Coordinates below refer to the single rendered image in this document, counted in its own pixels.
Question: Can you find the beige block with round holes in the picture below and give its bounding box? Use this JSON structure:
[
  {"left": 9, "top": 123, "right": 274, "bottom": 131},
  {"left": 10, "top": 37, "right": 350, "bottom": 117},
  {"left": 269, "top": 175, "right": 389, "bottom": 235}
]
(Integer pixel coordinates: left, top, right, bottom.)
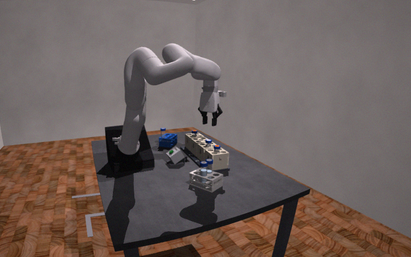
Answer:
[
  {"left": 191, "top": 137, "right": 207, "bottom": 157},
  {"left": 204, "top": 148, "right": 229, "bottom": 170},
  {"left": 197, "top": 142, "right": 216, "bottom": 161},
  {"left": 185, "top": 133, "right": 204, "bottom": 151}
]

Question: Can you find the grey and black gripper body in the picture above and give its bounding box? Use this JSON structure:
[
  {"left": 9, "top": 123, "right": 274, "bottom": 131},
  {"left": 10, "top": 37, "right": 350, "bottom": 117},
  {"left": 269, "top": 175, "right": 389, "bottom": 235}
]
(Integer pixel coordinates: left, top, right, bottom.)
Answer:
[{"left": 200, "top": 91, "right": 220, "bottom": 113}]

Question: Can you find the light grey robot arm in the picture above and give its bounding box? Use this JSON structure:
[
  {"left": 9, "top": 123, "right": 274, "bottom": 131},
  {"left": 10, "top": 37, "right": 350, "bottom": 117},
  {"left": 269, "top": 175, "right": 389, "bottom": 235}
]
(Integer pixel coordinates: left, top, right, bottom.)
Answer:
[{"left": 112, "top": 43, "right": 226, "bottom": 155}]

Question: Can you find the blue tube rack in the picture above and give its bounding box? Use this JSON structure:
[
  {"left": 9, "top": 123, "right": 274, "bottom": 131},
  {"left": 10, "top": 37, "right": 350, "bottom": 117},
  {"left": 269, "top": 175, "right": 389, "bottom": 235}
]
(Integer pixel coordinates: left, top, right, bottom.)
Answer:
[{"left": 159, "top": 133, "right": 177, "bottom": 148}]

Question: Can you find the grey sloped desk with green key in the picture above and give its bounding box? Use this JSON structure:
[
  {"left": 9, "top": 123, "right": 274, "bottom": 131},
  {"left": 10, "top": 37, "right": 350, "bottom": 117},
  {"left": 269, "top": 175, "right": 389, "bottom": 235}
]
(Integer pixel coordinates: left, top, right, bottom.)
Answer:
[{"left": 166, "top": 146, "right": 189, "bottom": 165}]

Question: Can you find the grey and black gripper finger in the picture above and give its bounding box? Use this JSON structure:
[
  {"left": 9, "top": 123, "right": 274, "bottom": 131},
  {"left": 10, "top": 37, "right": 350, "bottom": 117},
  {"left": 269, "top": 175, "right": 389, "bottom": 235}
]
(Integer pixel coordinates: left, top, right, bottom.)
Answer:
[
  {"left": 198, "top": 107, "right": 208, "bottom": 124},
  {"left": 212, "top": 105, "right": 223, "bottom": 126}
]

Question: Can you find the white tube rack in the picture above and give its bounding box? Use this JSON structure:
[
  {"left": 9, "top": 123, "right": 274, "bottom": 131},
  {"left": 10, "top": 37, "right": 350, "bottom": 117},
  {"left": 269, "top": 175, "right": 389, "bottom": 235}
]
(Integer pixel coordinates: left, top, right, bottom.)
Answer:
[{"left": 189, "top": 168, "right": 223, "bottom": 193}]

